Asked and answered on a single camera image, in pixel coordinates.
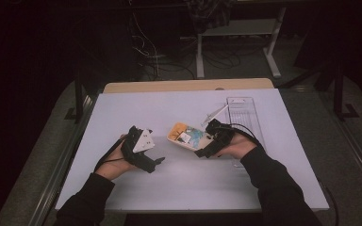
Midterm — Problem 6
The person's left hand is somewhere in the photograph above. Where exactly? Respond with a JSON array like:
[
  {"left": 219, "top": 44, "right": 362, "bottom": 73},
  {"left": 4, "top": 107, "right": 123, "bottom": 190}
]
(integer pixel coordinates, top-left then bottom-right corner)
[{"left": 93, "top": 135, "right": 139, "bottom": 182}]

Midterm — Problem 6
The dark hanging cloth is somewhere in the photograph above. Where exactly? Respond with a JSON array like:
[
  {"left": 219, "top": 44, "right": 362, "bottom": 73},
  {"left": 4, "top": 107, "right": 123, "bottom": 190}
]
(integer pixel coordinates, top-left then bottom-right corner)
[{"left": 185, "top": 0, "right": 237, "bottom": 34}]

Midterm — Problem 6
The clear plastic tray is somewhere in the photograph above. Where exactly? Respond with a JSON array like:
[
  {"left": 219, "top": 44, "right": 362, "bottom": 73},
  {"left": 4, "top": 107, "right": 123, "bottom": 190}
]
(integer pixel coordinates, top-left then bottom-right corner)
[{"left": 225, "top": 96, "right": 267, "bottom": 169}]

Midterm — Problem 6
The black metal stand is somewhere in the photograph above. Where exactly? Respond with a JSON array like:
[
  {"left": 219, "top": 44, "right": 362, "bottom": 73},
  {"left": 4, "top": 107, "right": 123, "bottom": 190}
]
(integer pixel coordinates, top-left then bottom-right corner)
[
  {"left": 64, "top": 72, "right": 86, "bottom": 121},
  {"left": 333, "top": 59, "right": 361, "bottom": 121}
]

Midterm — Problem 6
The person's right hand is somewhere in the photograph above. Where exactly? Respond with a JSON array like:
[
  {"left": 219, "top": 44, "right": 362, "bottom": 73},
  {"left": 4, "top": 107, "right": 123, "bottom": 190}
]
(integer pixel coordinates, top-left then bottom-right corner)
[{"left": 216, "top": 131, "right": 258, "bottom": 160}]

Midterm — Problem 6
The beige illustrated phone case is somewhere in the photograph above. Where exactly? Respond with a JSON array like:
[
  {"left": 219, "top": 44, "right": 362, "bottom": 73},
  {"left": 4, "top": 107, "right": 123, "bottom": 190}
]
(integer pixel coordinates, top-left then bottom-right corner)
[{"left": 166, "top": 121, "right": 216, "bottom": 153}]

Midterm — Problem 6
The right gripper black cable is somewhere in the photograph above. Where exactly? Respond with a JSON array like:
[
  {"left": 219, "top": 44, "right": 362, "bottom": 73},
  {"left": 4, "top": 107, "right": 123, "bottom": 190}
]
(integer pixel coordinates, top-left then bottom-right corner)
[{"left": 222, "top": 122, "right": 340, "bottom": 225}]

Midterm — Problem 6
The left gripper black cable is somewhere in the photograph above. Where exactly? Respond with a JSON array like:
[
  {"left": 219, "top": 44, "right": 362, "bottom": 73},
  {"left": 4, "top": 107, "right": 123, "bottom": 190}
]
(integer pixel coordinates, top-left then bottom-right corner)
[{"left": 93, "top": 137, "right": 126, "bottom": 172}]

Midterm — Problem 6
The tangle of floor cables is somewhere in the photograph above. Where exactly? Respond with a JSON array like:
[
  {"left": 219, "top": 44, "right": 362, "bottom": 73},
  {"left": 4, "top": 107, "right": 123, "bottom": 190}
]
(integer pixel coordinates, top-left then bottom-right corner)
[{"left": 128, "top": 12, "right": 202, "bottom": 81}]

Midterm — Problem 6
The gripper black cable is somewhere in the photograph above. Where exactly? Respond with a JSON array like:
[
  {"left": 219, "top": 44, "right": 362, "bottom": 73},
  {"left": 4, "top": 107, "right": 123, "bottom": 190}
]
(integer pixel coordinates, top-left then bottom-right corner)
[
  {"left": 93, "top": 137, "right": 126, "bottom": 172},
  {"left": 222, "top": 122, "right": 340, "bottom": 225}
]

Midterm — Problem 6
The white desk frame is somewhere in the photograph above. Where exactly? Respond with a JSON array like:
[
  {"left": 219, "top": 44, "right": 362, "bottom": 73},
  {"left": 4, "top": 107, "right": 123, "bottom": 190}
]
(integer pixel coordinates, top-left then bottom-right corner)
[{"left": 196, "top": 6, "right": 287, "bottom": 79}]

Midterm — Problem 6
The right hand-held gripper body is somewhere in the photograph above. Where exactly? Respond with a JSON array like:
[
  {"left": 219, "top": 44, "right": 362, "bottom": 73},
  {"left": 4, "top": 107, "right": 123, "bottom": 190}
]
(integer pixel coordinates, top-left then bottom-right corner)
[{"left": 197, "top": 104, "right": 236, "bottom": 158}]

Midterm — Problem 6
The metal floor rail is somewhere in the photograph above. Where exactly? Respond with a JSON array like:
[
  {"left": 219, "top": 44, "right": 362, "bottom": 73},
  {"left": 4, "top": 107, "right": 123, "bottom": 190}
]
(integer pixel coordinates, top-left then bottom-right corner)
[
  {"left": 27, "top": 93, "right": 97, "bottom": 226},
  {"left": 319, "top": 90, "right": 362, "bottom": 196}
]

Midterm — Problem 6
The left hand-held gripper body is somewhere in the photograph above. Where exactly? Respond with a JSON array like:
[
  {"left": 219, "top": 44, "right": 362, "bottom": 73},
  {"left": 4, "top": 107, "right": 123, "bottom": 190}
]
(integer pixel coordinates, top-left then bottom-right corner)
[{"left": 121, "top": 125, "right": 156, "bottom": 174}]

